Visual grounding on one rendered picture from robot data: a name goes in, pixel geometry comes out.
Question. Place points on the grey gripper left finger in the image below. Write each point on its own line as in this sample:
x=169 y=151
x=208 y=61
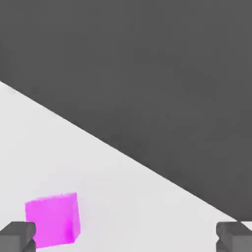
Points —
x=16 y=235

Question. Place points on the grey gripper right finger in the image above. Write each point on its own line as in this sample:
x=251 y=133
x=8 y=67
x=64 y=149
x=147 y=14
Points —
x=235 y=238

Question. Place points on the small magenta cube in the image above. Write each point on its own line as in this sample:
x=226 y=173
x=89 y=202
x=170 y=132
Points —
x=53 y=219

